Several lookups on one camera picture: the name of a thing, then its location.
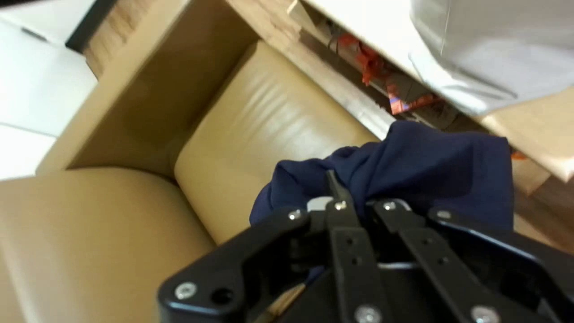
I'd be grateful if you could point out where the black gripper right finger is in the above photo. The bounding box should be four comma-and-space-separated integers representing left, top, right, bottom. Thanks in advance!
369, 199, 574, 323

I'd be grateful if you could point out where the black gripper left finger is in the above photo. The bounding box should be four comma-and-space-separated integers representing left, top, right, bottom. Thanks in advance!
157, 210, 326, 323

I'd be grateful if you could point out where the dark blue clothing piece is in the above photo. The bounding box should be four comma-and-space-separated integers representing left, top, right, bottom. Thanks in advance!
249, 120, 514, 232

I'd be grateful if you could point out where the white fabric laundry basket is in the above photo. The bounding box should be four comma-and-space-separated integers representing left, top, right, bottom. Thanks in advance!
408, 0, 574, 117

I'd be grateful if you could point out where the tan leather sofa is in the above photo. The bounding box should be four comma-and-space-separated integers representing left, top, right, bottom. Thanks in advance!
0, 0, 574, 323

